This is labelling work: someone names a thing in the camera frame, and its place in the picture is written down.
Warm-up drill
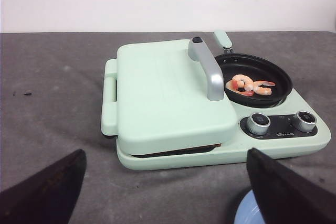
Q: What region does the breakfast maker hinged lid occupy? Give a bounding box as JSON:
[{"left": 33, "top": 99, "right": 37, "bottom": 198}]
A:
[{"left": 117, "top": 39, "right": 237, "bottom": 155}]

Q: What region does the silver control knob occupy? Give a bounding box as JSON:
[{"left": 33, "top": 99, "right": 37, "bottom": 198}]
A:
[
  {"left": 292, "top": 111, "right": 317, "bottom": 133},
  {"left": 246, "top": 113, "right": 270, "bottom": 136}
]

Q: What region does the left silver control knob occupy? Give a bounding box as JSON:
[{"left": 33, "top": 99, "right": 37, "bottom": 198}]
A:
[{"left": 246, "top": 113, "right": 270, "bottom": 136}]

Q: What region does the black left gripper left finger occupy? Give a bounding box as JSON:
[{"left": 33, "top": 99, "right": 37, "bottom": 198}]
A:
[{"left": 1, "top": 149, "right": 87, "bottom": 223}]

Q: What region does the black round frying pan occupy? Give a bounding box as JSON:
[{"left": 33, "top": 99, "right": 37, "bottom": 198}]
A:
[{"left": 214, "top": 30, "right": 292, "bottom": 108}]

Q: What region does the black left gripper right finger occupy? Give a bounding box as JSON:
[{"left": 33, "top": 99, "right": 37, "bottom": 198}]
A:
[{"left": 247, "top": 148, "right": 335, "bottom": 223}]

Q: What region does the mint green breakfast maker base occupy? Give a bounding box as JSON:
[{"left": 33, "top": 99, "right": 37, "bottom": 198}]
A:
[{"left": 101, "top": 59, "right": 331, "bottom": 170}]

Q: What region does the pink shrimp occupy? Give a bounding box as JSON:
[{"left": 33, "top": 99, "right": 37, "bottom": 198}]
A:
[
  {"left": 253, "top": 80, "right": 276, "bottom": 95},
  {"left": 225, "top": 74, "right": 254, "bottom": 93},
  {"left": 237, "top": 91, "right": 254, "bottom": 97}
]

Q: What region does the blue round plate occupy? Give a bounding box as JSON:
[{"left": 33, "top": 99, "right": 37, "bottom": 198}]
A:
[{"left": 234, "top": 190, "right": 265, "bottom": 224}]

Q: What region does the right silver control knob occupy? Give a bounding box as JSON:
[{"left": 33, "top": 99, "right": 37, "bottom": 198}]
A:
[{"left": 292, "top": 111, "right": 317, "bottom": 133}]

